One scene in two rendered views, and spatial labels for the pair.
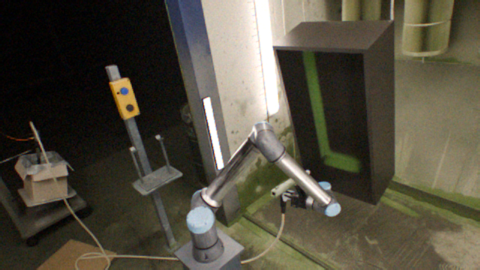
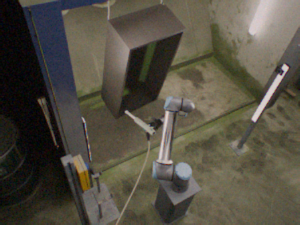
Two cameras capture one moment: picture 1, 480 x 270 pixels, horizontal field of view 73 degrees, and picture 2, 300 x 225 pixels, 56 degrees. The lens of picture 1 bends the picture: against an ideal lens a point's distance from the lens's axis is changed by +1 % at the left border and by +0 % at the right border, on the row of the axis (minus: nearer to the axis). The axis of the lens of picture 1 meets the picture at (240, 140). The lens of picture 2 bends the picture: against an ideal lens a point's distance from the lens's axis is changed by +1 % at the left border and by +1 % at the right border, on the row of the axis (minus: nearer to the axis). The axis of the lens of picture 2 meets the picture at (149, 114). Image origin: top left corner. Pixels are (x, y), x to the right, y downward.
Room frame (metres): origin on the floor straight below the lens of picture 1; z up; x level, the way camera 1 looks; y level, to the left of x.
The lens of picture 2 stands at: (1.74, 1.49, 3.03)
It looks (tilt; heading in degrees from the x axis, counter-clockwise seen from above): 51 degrees down; 272
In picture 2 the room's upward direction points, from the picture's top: 7 degrees clockwise
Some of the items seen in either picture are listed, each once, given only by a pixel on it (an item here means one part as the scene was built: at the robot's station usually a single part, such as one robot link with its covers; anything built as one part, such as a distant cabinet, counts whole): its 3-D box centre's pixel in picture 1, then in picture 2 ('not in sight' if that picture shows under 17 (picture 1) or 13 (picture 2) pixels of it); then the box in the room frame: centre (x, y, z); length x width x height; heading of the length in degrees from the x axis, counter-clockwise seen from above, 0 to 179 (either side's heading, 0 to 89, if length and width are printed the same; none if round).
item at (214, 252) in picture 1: (206, 244); (179, 181); (1.43, 0.30, 0.69); 0.19 x 0.19 x 0.10
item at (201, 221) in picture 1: (202, 226); (181, 173); (1.44, 0.30, 0.83); 0.17 x 0.15 x 0.18; 0
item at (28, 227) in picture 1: (23, 174); not in sight; (2.81, 2.13, 0.64); 0.73 x 0.50 x 1.27; 130
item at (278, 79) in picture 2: not in sight; (268, 96); (0.62, -0.65, 1.02); 0.06 x 0.02 x 0.83; 128
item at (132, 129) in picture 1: (145, 169); (82, 212); (2.19, 0.76, 0.82); 0.06 x 0.06 x 1.64; 38
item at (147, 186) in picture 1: (151, 161); (100, 195); (2.06, 0.66, 0.95); 0.26 x 0.15 x 0.32; 128
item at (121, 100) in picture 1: (124, 98); (81, 173); (2.14, 0.73, 1.42); 0.12 x 0.06 x 0.26; 128
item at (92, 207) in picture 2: (157, 179); (99, 205); (2.08, 0.67, 0.78); 0.31 x 0.23 x 0.01; 128
